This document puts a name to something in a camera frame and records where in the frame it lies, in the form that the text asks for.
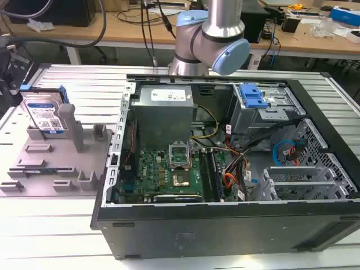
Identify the metal disk bay cage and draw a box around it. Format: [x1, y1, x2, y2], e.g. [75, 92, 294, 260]
[229, 83, 307, 137]

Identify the hard disk in blue carrier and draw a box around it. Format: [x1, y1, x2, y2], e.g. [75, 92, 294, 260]
[20, 85, 70, 135]

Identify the metal socket cover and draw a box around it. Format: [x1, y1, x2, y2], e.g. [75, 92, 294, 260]
[168, 142, 193, 172]

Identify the grey power supply unit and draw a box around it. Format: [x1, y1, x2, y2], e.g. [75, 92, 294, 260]
[129, 84, 195, 143]

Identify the green motherboard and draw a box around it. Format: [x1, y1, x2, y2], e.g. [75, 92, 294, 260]
[120, 147, 226, 203]

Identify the CPU socket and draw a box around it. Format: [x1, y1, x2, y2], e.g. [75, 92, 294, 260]
[171, 173, 192, 189]

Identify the black RAM slot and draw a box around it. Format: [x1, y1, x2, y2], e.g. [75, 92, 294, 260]
[199, 148, 219, 202]
[209, 150, 226, 201]

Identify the blue bay latch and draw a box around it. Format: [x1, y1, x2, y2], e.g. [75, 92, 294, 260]
[239, 83, 269, 109]

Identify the black open PC case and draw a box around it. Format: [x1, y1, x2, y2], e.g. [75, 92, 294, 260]
[89, 71, 360, 261]

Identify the wooden desk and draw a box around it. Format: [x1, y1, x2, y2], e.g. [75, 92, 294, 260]
[0, 0, 360, 60]

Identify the grey parts rack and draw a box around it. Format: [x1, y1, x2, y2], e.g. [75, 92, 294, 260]
[0, 103, 115, 198]

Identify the RAM stick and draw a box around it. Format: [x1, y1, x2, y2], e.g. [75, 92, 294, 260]
[24, 168, 57, 174]

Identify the small black cube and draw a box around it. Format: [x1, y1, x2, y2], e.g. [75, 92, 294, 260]
[281, 15, 300, 33]

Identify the black box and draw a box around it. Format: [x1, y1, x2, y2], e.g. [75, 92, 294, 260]
[4, 0, 97, 28]

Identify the crumpled clear plastic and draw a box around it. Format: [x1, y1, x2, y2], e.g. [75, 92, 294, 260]
[26, 17, 55, 32]

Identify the clear plastic packaging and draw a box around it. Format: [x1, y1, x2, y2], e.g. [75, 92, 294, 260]
[311, 17, 339, 38]

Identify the blue cardboard box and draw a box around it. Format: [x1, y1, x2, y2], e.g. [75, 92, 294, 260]
[328, 6, 360, 28]

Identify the yellow wire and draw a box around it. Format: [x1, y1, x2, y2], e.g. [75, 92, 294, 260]
[190, 105, 220, 139]

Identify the orange wire bundle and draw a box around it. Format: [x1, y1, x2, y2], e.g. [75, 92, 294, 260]
[223, 172, 240, 190]

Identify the black cable bundle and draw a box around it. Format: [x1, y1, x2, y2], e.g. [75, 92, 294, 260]
[224, 117, 305, 169]

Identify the blue data wire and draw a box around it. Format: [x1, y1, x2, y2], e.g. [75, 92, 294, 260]
[273, 138, 296, 167]

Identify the thin black cable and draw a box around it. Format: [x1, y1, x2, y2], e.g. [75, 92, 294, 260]
[139, 0, 159, 67]

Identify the thick grey cable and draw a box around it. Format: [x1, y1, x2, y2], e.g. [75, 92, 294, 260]
[0, 0, 108, 48]

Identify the hanging blue cable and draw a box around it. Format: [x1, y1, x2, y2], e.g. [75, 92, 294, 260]
[267, 21, 280, 67]

